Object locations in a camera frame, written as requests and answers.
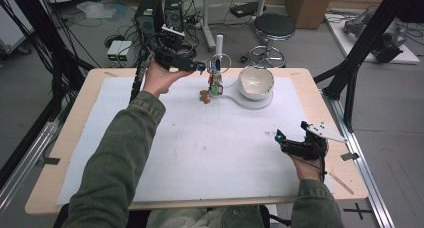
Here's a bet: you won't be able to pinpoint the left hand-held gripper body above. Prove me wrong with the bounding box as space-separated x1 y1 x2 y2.
146 23 199 72

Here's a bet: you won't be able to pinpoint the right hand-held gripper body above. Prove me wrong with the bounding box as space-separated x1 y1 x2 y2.
280 120 348 161

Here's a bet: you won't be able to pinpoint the bunch of colourful key tags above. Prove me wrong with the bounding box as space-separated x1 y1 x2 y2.
206 53 232 97

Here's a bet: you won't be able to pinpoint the white key stand with post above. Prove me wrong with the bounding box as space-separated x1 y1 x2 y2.
211 34 274 111

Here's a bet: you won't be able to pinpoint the person's right hand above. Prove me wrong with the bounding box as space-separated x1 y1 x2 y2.
288 153 327 183

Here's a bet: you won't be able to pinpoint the person's left hand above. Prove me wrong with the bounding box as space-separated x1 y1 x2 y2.
142 59 195 99

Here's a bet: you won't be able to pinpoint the black computer tower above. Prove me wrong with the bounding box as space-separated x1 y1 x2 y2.
134 0 165 54
163 0 185 34

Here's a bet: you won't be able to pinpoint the white desk leg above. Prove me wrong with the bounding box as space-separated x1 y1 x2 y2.
255 0 269 18
201 0 218 53

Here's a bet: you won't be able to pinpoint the black tape piece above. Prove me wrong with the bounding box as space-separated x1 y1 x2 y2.
340 151 361 162
35 156 62 167

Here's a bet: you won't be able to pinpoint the white power supply unit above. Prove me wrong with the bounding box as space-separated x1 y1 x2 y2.
106 40 123 68
117 40 135 68

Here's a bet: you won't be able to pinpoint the thin wooden stick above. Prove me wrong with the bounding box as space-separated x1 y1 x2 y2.
328 171 355 196

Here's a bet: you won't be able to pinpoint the white bowl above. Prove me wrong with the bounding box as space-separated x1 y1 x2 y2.
237 65 275 101

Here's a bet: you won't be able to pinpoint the white foam mat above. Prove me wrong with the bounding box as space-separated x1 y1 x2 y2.
55 75 335 206

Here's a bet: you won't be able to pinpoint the flat black box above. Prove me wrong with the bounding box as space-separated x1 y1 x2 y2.
229 1 268 19

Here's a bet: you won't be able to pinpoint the black round stool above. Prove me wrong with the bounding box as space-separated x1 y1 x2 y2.
248 13 297 69

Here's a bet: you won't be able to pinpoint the clear plastic sheet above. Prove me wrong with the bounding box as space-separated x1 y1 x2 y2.
76 0 118 21

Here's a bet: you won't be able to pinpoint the person's lap light pants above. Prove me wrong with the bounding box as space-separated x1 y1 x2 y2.
146 205 268 228

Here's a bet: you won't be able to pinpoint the white board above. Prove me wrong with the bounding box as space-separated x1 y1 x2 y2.
324 12 421 65

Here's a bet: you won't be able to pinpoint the wooden cabinet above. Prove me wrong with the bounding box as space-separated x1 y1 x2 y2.
285 0 336 30

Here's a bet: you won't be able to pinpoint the grey and black machine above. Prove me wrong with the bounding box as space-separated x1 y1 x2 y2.
342 10 412 64

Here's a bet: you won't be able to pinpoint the white cabinet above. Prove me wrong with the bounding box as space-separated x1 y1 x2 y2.
0 0 35 57

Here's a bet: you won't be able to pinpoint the coil of black cables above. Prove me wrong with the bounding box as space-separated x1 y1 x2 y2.
181 40 199 61

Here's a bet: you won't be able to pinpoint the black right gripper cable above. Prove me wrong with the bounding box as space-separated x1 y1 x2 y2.
293 143 328 184

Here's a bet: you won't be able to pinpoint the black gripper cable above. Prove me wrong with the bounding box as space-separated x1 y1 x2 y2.
128 37 150 103
293 143 328 184

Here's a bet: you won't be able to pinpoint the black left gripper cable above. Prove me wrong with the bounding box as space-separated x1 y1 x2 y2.
128 37 150 103

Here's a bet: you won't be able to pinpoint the aluminium rail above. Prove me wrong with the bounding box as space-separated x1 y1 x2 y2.
0 120 60 216
320 87 396 228

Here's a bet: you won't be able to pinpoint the black metal frame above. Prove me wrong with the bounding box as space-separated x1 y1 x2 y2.
313 0 424 133
0 0 98 189

